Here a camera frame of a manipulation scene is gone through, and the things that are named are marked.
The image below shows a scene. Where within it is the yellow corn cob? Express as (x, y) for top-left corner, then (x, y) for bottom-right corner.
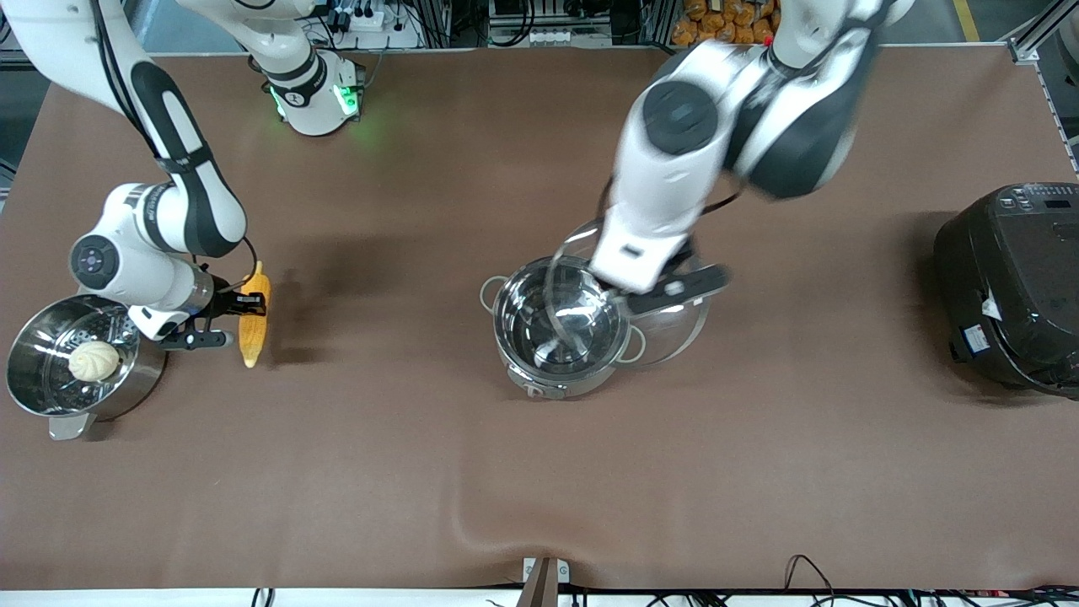
(239, 261), (272, 368)

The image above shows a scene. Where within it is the glass pot lid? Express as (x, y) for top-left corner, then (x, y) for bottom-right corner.
(546, 218), (711, 368)

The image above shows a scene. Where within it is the steel steamer pot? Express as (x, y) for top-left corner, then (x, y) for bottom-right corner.
(5, 291), (169, 442)

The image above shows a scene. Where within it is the white steamed bun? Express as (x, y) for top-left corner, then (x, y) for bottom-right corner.
(67, 341), (121, 383)

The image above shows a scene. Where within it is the orange snack bag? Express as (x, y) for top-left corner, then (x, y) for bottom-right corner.
(672, 0), (781, 46)

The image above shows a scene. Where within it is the brown table mat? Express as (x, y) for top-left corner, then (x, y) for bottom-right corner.
(0, 46), (1079, 591)

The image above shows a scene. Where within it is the white power strip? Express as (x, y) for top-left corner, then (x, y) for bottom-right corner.
(325, 4), (422, 50)

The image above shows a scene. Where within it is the metal table clamp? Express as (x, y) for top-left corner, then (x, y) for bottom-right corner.
(516, 556), (572, 607)

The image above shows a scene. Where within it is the black rice cooker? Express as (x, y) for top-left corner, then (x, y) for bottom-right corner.
(933, 182), (1079, 399)

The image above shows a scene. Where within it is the steel pot with handles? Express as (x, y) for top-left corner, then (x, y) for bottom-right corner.
(480, 255), (647, 400)

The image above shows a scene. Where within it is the black looped cable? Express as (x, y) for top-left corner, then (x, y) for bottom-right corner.
(784, 554), (837, 596)

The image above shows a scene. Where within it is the aluminium frame post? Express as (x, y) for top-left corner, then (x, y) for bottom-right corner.
(1006, 0), (1079, 65)

